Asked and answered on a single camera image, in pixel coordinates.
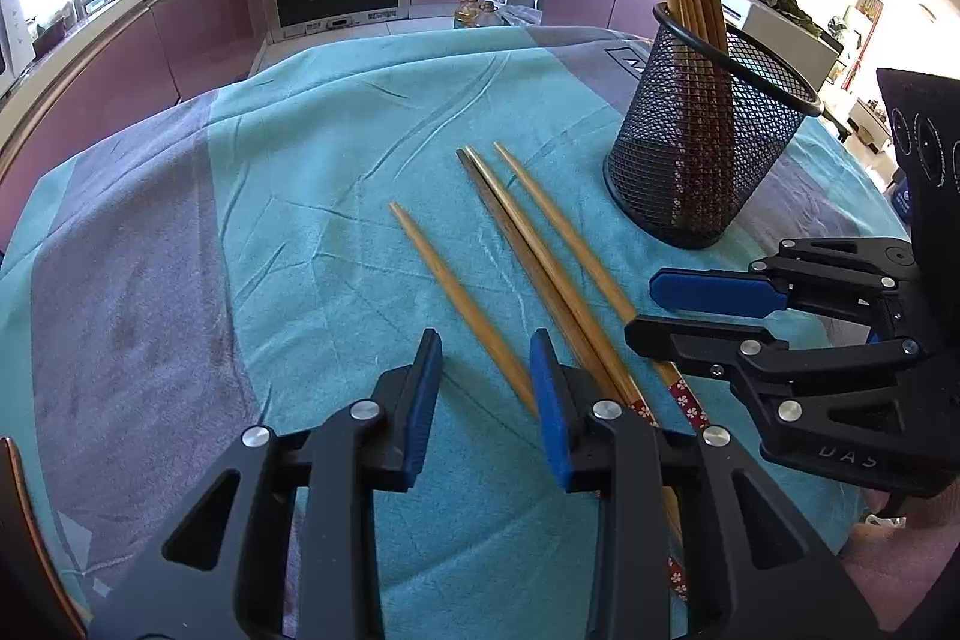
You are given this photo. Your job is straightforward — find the wooden chair back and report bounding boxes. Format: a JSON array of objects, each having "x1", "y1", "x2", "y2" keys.
[{"x1": 0, "y1": 436, "x2": 87, "y2": 640}]

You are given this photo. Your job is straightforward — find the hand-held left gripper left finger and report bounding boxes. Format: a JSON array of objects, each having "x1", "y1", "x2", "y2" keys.
[{"x1": 86, "y1": 329, "x2": 445, "y2": 640}]

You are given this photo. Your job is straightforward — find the person's right forearm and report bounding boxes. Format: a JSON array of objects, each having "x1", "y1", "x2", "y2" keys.
[{"x1": 836, "y1": 494, "x2": 960, "y2": 640}]

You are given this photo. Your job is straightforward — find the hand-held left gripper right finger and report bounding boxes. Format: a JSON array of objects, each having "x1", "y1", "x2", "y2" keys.
[{"x1": 529, "y1": 329, "x2": 882, "y2": 640}]

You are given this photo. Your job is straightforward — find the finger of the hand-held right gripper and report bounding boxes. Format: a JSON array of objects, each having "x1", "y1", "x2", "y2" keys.
[
  {"x1": 649, "y1": 237, "x2": 922, "y2": 324},
  {"x1": 624, "y1": 313, "x2": 923, "y2": 402}
]

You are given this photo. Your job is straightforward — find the dark brown chopstick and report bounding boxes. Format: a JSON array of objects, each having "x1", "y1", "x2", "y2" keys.
[{"x1": 456, "y1": 149, "x2": 689, "y2": 603}]

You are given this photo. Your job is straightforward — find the teal and grey tablecloth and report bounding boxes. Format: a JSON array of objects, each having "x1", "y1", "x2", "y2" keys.
[{"x1": 0, "y1": 23, "x2": 912, "y2": 640}]

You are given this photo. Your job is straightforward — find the black mesh utensil holder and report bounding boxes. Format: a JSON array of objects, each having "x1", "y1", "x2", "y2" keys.
[{"x1": 602, "y1": 1, "x2": 824, "y2": 250}]

